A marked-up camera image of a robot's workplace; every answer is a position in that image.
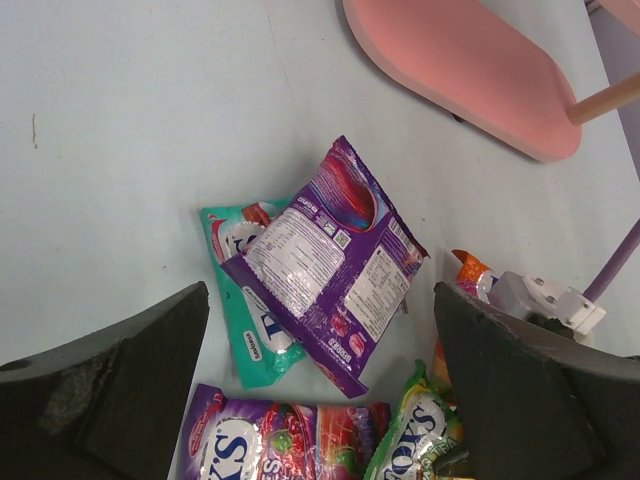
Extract teal Fox's candy bag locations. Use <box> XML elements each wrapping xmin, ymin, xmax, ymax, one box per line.
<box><xmin>199</xmin><ymin>198</ymin><xmax>305</xmax><ymax>389</ymax></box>

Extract green Fox's candy bag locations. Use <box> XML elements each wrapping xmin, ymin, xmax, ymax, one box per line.
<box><xmin>364</xmin><ymin>359</ymin><xmax>463</xmax><ymax>480</ymax></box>

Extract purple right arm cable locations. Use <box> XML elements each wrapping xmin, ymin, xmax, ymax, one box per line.
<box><xmin>583</xmin><ymin>227</ymin><xmax>640</xmax><ymax>302</ymax></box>

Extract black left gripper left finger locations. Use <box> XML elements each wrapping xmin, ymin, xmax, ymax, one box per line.
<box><xmin>1</xmin><ymin>282</ymin><xmax>209</xmax><ymax>479</ymax></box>

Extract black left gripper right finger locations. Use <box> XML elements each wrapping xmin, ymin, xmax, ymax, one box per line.
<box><xmin>434</xmin><ymin>282</ymin><xmax>639</xmax><ymax>479</ymax></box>

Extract purple candy bag face-down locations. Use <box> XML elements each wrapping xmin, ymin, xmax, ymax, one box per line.
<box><xmin>222</xmin><ymin>137</ymin><xmax>429</xmax><ymax>398</ymax></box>

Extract orange Fox's fruits candy bag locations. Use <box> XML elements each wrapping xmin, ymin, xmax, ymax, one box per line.
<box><xmin>431</xmin><ymin>249</ymin><xmax>499</xmax><ymax>406</ymax></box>

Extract purple Fox's berries candy bag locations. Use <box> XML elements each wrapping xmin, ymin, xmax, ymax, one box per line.
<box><xmin>177</xmin><ymin>383</ymin><xmax>391</xmax><ymax>480</ymax></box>

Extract pink three-tier shelf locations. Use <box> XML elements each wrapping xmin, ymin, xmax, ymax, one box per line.
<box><xmin>343</xmin><ymin>1</ymin><xmax>639</xmax><ymax>163</ymax></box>

